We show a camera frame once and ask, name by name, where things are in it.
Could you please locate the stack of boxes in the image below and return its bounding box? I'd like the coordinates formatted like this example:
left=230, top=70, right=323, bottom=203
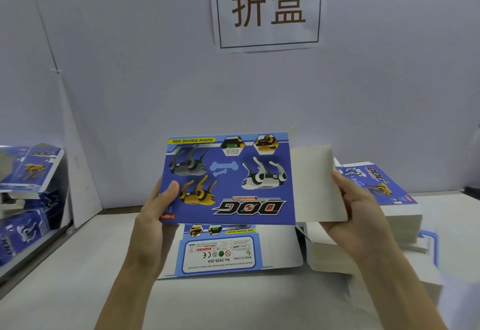
left=303, top=161, right=444, bottom=319
left=157, top=223, right=305, bottom=279

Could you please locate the person's right hand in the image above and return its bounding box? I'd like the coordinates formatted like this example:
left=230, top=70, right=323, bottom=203
left=318, top=170, right=400, bottom=268

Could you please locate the pile of blue boxes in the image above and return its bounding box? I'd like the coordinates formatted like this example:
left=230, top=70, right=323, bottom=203
left=0, top=143, right=70, bottom=267

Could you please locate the blue dog-print cardboard box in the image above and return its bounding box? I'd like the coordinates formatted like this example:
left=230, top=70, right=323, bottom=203
left=159, top=131, right=349, bottom=227

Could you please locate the person's left hand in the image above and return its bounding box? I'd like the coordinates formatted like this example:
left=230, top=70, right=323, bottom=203
left=126, top=178, right=182, bottom=276

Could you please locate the person's left forearm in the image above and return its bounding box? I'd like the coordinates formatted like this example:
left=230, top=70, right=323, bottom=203
left=95, top=257, right=166, bottom=330

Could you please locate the person's right forearm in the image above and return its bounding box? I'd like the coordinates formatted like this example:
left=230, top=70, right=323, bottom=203
left=360, top=245, right=449, bottom=330

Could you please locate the white paper wall sign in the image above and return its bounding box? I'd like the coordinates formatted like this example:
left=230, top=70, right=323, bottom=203
left=209, top=0, right=327, bottom=52

